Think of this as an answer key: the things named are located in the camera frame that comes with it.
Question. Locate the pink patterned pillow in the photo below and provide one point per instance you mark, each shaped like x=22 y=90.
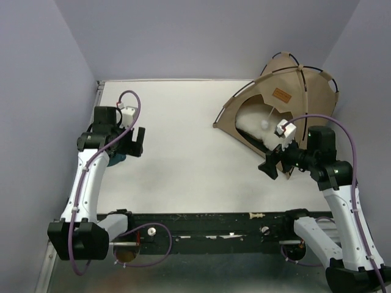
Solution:
x=249 y=117

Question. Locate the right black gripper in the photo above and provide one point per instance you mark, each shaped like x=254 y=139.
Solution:
x=272 y=157

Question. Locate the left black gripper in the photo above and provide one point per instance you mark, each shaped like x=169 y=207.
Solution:
x=134 y=148

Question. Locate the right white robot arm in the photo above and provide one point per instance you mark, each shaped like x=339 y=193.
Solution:
x=353 y=264

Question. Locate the teal bowl stand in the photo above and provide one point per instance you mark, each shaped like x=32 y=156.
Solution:
x=118 y=158

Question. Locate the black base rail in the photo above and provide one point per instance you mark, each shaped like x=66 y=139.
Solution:
x=213 y=233

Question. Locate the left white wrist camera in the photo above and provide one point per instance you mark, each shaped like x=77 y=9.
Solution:
x=128 y=114

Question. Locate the beige fabric pet tent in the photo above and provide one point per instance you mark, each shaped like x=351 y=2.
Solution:
x=287 y=89

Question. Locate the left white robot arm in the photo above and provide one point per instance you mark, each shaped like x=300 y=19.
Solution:
x=79 y=234

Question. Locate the white chess piece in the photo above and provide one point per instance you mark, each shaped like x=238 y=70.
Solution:
x=256 y=215

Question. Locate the white pompom toy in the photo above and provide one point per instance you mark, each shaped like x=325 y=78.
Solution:
x=264 y=124

